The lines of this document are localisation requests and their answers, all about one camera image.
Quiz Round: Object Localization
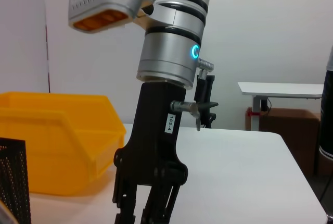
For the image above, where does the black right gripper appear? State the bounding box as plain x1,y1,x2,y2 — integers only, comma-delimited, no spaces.
112,81,188,224

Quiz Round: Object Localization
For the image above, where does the black mesh pen holder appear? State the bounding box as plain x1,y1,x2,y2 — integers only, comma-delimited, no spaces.
0,138,32,224

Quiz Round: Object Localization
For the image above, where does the grey right gripper cable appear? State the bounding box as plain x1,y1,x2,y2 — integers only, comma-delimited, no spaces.
170,58,215,131

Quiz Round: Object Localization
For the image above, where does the white standing desk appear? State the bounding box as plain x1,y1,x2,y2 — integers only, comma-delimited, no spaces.
238,82,325,131

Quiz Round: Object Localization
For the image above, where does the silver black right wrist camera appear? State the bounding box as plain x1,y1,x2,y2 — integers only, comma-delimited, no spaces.
68,0,159,34

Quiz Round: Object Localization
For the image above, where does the large brown cardboard box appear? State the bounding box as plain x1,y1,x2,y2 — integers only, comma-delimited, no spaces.
246,107,322,177

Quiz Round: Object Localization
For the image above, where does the black robot torso column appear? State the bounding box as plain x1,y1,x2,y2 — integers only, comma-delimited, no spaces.
317,49,333,161

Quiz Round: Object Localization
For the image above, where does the black office chair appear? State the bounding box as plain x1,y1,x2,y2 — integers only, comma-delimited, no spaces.
195,75,219,129

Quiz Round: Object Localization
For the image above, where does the yellow plastic bin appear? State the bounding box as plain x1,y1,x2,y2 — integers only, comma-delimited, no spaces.
0,91,127,197

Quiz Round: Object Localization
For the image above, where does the black floor cable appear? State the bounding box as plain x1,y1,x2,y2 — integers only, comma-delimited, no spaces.
318,177,333,205

